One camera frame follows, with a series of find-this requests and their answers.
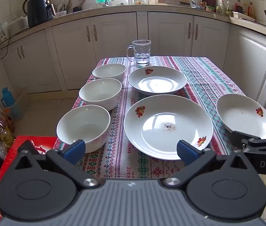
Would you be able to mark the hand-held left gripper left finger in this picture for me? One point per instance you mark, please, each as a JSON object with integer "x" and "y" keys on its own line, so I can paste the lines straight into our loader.
{"x": 75, "y": 149}

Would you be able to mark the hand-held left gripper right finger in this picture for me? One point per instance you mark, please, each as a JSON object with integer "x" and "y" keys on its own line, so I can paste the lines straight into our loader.
{"x": 188, "y": 151}

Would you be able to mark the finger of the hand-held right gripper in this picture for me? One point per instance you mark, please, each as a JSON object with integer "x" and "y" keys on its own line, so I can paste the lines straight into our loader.
{"x": 240, "y": 137}

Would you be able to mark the white plate with flower print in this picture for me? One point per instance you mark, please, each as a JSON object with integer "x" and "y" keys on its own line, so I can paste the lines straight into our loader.
{"x": 241, "y": 115}
{"x": 157, "y": 80}

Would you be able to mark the white bowl with pink pattern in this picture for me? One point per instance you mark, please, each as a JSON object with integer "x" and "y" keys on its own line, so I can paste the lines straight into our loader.
{"x": 83, "y": 127}
{"x": 109, "y": 71}
{"x": 100, "y": 95}

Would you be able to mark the large white flower-print plate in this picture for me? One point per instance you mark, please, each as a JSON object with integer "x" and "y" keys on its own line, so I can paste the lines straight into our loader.
{"x": 166, "y": 131}

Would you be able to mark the red cardboard box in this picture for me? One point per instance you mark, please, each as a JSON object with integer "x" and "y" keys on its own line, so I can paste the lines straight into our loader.
{"x": 13, "y": 150}

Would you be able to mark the cooking oil bottle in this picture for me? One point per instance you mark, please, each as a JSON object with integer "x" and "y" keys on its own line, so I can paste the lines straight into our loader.
{"x": 4, "y": 135}

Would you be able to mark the patterned red green tablecloth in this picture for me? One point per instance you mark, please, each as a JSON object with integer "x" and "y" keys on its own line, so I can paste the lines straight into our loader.
{"x": 194, "y": 75}

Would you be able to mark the blue thermos jug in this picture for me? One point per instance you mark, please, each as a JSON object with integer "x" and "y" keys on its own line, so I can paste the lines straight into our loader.
{"x": 7, "y": 97}

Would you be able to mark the clear glass mug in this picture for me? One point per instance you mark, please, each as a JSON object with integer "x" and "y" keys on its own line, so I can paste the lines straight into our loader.
{"x": 142, "y": 51}

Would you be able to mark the white dish tray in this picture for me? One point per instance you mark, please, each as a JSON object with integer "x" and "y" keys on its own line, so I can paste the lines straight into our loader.
{"x": 243, "y": 16}

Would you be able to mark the white kitchen cabinets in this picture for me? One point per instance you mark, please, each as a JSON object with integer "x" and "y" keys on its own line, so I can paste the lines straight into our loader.
{"x": 114, "y": 35}

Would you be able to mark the clear condiment bottle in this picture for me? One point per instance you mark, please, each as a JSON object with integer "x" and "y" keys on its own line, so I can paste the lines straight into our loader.
{"x": 222, "y": 8}
{"x": 229, "y": 8}

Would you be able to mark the dark sauce bottle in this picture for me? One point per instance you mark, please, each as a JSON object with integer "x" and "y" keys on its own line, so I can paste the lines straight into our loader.
{"x": 203, "y": 3}

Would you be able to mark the black air fryer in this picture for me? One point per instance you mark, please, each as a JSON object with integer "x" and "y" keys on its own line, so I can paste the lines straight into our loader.
{"x": 38, "y": 10}

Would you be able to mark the kitchen countertop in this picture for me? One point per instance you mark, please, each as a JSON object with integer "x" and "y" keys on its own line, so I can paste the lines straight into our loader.
{"x": 123, "y": 8}

